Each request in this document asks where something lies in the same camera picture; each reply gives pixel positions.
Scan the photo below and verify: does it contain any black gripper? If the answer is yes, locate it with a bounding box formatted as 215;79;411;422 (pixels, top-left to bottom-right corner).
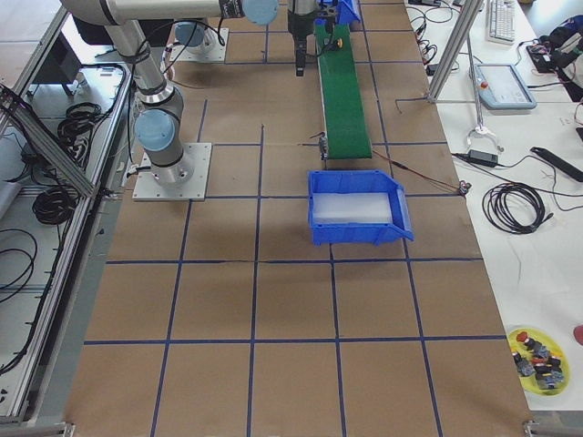
287;13;314;76
318;3;338;32

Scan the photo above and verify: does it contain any yellow push button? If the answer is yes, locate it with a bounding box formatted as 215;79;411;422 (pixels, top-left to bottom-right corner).
322;38;343;53

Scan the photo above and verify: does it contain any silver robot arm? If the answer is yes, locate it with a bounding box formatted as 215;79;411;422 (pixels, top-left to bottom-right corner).
175;1;338;52
62;1;279;185

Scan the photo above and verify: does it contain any yellow plate of buttons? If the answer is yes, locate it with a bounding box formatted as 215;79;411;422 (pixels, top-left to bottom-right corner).
506;327;570;396

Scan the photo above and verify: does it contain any blue bin on left side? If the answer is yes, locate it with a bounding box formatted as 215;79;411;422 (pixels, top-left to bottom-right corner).
318;0;362;25

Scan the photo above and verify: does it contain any blue bin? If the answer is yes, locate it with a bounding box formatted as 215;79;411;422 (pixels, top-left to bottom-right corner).
318;0;362;25
308;170;414;246

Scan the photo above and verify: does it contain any green conveyor belt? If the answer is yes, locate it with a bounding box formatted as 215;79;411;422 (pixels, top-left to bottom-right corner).
315;25;372;160

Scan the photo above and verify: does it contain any white foam pad right bin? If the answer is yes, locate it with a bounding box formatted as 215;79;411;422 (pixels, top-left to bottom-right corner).
311;193;393;224

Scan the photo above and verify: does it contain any blue bin on right side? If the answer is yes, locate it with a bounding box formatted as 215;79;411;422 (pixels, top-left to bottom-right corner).
308;170;414;246

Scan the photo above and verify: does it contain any white keyboard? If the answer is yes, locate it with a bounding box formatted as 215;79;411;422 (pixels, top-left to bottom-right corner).
485;0;516;45

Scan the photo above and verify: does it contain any teach pendant tablet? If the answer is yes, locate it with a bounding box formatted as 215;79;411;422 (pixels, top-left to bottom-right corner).
474;63;537;110

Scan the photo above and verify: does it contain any black power adapter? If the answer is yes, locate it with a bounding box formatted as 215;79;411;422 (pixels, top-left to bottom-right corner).
467;149;498;168

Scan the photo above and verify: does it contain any black flat tool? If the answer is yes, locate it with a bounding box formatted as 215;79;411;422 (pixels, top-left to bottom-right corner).
530;147;583;182

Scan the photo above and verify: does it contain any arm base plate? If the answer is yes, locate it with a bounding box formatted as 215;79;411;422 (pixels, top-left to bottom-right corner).
169;23;229;63
132;143;212;201

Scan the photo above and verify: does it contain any aluminium frame post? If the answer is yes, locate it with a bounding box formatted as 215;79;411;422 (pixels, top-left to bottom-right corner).
427;0;482;103

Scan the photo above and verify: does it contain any green handled reacher grabber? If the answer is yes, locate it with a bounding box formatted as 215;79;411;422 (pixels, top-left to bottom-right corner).
464;0;505;151

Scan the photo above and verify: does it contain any red black power wire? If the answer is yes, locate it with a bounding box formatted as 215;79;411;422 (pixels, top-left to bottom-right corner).
372;152;470;196

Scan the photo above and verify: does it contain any coiled black cable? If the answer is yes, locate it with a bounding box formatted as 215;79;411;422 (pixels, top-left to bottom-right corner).
481;182;555;235

